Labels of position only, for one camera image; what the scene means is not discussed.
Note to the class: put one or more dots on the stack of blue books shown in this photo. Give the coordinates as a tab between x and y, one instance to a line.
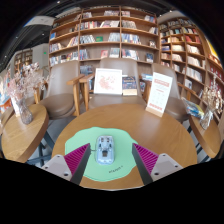
193	108

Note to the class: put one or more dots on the wide wooden bookshelf with books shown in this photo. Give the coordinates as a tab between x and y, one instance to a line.
103	36

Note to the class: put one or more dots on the transparent computer mouse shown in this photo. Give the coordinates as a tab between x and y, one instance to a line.
105	150

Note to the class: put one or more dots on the green blob-shaped mouse pad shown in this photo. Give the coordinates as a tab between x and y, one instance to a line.
123	146

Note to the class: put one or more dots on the round wooden side table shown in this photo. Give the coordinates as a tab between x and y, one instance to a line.
208	140
23	136

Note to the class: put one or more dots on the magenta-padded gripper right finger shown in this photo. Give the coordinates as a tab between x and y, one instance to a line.
165	166

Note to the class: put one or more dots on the white picture book with red drawing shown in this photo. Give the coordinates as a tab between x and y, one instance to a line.
108	81

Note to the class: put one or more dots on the dark cover book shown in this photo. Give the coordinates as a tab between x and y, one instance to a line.
129	86

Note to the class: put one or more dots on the white hanging ceiling panel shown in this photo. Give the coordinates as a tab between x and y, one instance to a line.
40	21

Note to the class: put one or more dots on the light blue flat book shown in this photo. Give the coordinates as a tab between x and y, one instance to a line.
147	77

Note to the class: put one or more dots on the brown armchair with wooden arms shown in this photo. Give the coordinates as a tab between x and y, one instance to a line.
175	106
116	63
60	90

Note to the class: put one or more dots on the small white standing card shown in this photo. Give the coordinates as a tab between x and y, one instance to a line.
14	107

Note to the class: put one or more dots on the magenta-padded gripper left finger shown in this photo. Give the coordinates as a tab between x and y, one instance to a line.
57	166

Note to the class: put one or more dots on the glass vase with pink dried flowers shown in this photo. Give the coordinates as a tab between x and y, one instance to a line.
25	113

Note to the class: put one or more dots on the colourful book display rack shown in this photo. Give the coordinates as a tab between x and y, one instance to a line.
4	93

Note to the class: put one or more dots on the tall angled wooden bookshelf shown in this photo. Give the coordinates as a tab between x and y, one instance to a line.
186	53

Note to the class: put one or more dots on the white sign on wooden base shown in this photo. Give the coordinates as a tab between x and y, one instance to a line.
160	93

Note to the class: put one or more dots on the small distant wooden bookshelf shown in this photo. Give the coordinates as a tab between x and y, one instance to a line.
23	60

